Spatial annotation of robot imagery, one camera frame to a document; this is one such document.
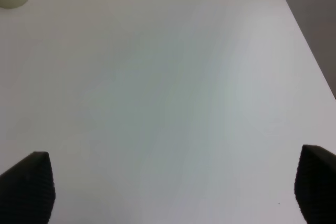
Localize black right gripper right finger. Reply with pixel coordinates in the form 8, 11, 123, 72
294, 145, 335, 224

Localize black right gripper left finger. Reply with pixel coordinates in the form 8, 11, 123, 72
1, 152, 56, 223

